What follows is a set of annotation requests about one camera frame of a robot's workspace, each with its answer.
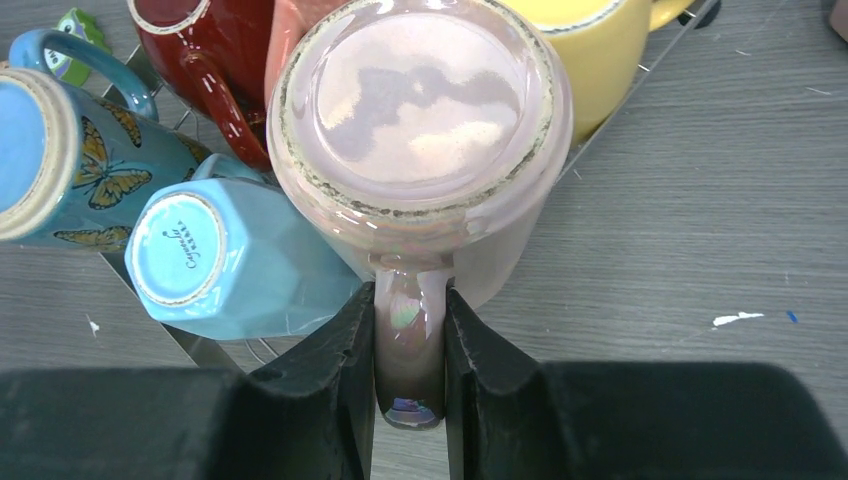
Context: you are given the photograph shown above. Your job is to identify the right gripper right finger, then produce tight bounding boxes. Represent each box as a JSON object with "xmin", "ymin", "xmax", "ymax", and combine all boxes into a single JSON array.
[{"xmin": 445, "ymin": 290, "xmax": 847, "ymax": 479}]

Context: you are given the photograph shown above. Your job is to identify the light blue faceted mug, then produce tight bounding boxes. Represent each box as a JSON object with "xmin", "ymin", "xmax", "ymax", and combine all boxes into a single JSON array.
[{"xmin": 124, "ymin": 154, "xmax": 362, "ymax": 341}]

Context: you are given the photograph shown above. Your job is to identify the steel wire dish rack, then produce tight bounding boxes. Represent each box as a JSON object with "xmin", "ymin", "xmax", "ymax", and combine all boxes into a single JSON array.
[{"xmin": 99, "ymin": 0, "xmax": 720, "ymax": 372}]

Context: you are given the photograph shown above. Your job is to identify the salmon pink mug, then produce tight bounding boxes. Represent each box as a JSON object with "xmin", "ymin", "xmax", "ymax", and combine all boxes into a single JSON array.
[{"xmin": 264, "ymin": 0, "xmax": 347, "ymax": 107}]

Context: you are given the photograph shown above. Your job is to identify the green toy cube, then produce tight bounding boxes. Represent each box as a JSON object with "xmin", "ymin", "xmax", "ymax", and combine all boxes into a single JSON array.
[{"xmin": 44, "ymin": 7, "xmax": 113, "ymax": 89}]

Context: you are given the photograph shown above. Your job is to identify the blue butterfly mug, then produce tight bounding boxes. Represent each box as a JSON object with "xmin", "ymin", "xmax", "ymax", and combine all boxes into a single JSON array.
[{"xmin": 1, "ymin": 29, "xmax": 210, "ymax": 252}]

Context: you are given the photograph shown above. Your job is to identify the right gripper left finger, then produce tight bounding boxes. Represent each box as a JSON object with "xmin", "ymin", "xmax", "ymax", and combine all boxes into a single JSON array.
[{"xmin": 1, "ymin": 283, "xmax": 375, "ymax": 479}]

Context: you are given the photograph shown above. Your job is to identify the dark red mug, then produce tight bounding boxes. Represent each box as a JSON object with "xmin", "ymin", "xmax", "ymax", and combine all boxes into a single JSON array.
[{"xmin": 126, "ymin": 0, "xmax": 274, "ymax": 172}]

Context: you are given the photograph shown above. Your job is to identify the yellow mug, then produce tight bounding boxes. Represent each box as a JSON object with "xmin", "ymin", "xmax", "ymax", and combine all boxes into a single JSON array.
[{"xmin": 505, "ymin": 0, "xmax": 693, "ymax": 146}]

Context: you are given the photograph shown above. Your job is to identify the iridescent pink mug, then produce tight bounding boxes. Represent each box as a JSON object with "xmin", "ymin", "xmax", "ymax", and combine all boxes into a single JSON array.
[{"xmin": 266, "ymin": 1, "xmax": 574, "ymax": 430}]

